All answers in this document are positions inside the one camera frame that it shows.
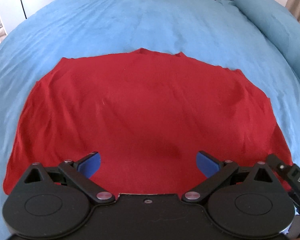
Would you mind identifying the red small garment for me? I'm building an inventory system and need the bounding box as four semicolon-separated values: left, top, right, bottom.
3;48;292;194

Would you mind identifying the blue rolled duvet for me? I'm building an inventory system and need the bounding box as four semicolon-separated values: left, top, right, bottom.
234;0;300;79

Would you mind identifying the blue bed sheet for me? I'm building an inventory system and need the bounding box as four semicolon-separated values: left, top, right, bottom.
0;0;300;239

